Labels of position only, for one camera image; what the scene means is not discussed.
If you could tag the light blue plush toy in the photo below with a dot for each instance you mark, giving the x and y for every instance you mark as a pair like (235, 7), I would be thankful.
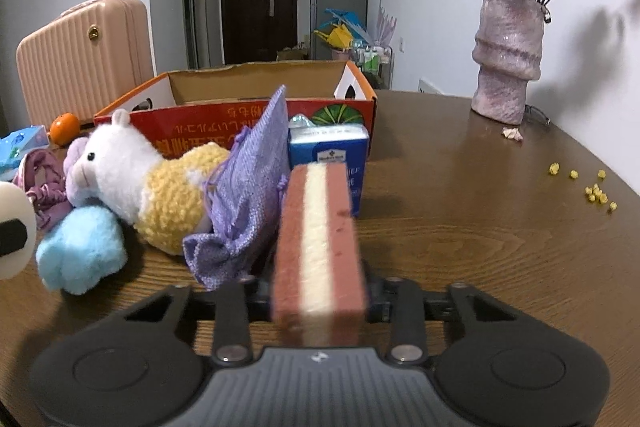
(86, 246)

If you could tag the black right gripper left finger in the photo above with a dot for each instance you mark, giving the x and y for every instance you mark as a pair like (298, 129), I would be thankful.
(250, 298)

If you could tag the orange fruit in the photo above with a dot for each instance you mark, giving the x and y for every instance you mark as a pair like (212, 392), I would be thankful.
(64, 129)

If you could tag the purple drawstring fabric pouch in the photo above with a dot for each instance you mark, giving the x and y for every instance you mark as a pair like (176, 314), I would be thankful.
(243, 200)

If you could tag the blue wet wipes pack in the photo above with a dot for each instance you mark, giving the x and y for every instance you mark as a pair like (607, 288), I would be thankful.
(18, 144)

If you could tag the yellow bag on pile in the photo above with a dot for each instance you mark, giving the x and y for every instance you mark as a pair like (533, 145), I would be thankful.
(338, 38)

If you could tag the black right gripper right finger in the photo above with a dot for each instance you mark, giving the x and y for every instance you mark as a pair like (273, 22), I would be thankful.
(387, 295)

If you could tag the white round sponge ball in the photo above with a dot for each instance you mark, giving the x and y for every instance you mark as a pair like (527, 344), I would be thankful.
(18, 230)

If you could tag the pink cream striped sponge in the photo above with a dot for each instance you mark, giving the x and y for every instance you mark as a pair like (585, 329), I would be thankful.
(318, 292)

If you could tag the rolling cart with bottles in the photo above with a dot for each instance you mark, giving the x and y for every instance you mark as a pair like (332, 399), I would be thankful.
(376, 63)

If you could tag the red orange cardboard box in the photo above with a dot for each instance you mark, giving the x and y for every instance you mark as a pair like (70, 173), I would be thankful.
(180, 110)

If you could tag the pink textured ceramic vase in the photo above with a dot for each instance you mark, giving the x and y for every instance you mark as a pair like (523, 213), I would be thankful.
(508, 49)

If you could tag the pink ribbed suitcase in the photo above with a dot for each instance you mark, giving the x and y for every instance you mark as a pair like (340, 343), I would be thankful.
(85, 59)

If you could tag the white yellow plush alpaca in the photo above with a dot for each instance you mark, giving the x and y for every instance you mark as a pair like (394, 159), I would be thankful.
(162, 199)

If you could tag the blue handkerchief tissue pack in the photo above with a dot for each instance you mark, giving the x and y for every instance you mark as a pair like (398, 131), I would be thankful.
(348, 143)

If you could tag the fallen pink petal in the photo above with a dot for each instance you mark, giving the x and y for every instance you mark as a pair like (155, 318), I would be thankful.
(513, 134)

